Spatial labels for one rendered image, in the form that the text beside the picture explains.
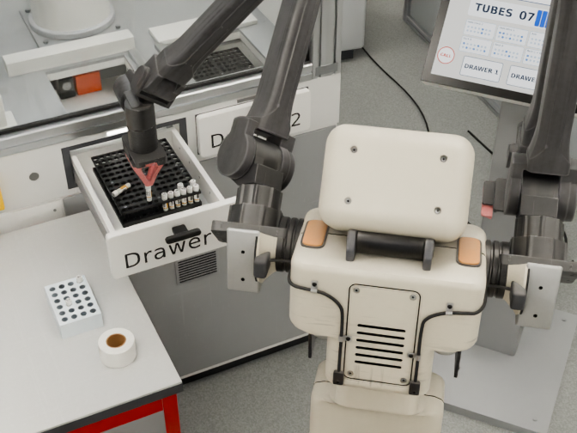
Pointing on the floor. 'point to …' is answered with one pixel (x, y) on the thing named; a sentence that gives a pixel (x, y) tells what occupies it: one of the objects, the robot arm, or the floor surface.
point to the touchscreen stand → (507, 338)
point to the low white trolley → (124, 309)
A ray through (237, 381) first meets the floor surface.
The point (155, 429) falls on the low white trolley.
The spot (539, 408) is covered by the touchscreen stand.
